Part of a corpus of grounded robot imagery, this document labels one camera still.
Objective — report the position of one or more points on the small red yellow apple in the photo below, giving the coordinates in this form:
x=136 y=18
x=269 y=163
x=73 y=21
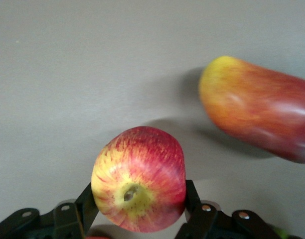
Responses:
x=142 y=169

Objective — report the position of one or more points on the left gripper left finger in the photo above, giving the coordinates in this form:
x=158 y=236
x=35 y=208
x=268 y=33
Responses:
x=67 y=219

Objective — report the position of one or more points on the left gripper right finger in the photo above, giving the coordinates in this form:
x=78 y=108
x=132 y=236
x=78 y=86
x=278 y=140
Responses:
x=204 y=224

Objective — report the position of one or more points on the red peach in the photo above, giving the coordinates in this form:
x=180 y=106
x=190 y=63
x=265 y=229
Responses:
x=97 y=237

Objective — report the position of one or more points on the red yellow mango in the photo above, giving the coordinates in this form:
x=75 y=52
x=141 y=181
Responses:
x=262 y=109

